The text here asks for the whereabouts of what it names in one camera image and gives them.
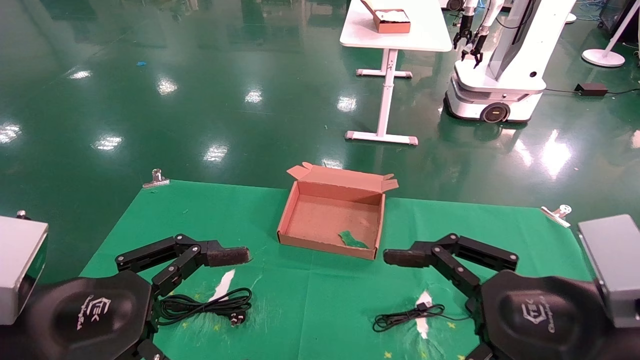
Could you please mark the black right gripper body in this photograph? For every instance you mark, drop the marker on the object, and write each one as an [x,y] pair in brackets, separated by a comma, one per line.
[540,320]

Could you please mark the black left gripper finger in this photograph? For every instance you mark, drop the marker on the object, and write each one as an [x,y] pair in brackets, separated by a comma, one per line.
[227,261]
[150,250]

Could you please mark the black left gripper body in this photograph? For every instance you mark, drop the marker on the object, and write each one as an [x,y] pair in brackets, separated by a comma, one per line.
[85,315]

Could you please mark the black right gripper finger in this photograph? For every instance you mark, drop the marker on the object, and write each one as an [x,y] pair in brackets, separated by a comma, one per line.
[455,275]
[485,252]

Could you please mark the background robot arm with gripper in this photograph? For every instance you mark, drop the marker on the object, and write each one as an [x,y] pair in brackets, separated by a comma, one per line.
[479,47]
[464,35]

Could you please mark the open brown cardboard box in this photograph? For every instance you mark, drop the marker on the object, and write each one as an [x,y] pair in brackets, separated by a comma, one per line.
[325,220]

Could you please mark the small brown cardboard box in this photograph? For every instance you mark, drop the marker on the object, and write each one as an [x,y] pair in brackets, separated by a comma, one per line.
[392,26]

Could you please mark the white filling in small box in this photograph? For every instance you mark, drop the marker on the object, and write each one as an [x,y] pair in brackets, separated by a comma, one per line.
[392,15]

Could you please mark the silver metal table clip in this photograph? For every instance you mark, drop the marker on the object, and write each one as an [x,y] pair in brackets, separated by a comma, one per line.
[556,215]
[157,179]

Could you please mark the green table cloth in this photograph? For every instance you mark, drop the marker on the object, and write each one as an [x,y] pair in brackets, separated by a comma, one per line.
[300,310]

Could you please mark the green tape scrap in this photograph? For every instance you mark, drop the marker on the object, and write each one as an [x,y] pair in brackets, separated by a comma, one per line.
[352,241]

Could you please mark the white wheeled background robot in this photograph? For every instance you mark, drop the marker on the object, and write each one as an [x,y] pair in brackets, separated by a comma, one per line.
[500,85]

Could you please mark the black power adapter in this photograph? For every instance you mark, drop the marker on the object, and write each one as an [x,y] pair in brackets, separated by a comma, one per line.
[591,90]

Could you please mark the white stand with round base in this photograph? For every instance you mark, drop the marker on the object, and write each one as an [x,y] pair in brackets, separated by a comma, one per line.
[602,57]

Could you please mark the white table with legs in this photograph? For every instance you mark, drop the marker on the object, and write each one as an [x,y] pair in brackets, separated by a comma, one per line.
[420,30]

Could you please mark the small white round base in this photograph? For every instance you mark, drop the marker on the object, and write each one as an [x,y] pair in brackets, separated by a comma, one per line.
[570,18]

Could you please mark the dark cabinet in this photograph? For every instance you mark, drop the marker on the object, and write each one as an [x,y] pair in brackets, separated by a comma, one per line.
[612,15]

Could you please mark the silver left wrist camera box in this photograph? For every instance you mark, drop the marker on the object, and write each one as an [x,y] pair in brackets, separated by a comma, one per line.
[17,265]

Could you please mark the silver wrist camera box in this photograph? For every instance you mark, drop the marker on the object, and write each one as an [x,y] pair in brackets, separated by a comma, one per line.
[17,265]
[615,265]

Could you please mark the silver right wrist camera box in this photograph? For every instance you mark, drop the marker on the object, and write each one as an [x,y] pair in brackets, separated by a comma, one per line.
[615,265]

